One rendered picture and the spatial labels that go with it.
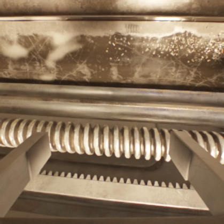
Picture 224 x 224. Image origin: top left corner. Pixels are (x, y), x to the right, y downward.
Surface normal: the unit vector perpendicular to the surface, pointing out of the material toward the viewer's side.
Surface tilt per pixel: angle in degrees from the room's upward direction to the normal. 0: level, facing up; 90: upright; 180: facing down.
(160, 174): 90
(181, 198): 90
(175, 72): 0
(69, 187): 90
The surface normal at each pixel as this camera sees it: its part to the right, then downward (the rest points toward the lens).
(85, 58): -0.11, 0.62
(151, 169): -0.01, -0.78
